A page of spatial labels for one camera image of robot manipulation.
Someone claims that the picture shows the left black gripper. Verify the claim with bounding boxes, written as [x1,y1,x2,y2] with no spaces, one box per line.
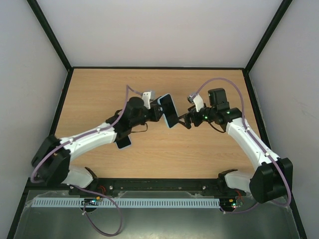
[131,105,167,128]

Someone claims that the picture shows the light blue phone case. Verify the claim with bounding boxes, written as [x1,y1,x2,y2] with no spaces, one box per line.
[159,93,179,129]

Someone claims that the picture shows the dark blue phone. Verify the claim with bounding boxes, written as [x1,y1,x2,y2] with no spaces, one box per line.
[159,95,178,126]

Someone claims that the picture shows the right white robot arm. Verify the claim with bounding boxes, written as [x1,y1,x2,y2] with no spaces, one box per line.
[179,88,293,203]

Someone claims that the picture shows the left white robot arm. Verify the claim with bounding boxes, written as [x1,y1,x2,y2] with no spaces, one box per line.
[30,97,165,188]

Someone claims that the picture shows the phone in blue case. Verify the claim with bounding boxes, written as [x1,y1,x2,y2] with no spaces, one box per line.
[115,136,132,149]

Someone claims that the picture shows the right controller board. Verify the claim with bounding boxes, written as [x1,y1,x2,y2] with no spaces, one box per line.
[225,198,243,209]

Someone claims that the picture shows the controller board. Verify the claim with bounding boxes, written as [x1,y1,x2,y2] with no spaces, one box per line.
[81,197,103,206]
[225,198,243,209]

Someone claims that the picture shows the left controller board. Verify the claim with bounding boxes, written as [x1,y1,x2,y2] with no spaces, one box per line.
[81,197,103,206]

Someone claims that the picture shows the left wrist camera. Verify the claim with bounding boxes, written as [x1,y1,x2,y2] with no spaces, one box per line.
[142,91,156,110]

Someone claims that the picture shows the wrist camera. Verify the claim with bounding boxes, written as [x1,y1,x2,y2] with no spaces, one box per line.
[142,91,156,110]
[187,93,205,113]

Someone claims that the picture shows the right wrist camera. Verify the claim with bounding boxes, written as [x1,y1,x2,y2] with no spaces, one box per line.
[187,93,205,113]

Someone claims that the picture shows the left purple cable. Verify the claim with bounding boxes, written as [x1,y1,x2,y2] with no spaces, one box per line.
[30,85,147,236]

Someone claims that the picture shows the black aluminium frame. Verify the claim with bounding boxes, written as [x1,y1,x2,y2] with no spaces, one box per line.
[7,0,292,239]

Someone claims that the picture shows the black mounting rail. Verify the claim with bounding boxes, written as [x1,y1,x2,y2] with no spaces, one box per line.
[68,178,247,196]

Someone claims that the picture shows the white slotted cable duct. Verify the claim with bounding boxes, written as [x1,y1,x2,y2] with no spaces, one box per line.
[30,198,220,209]

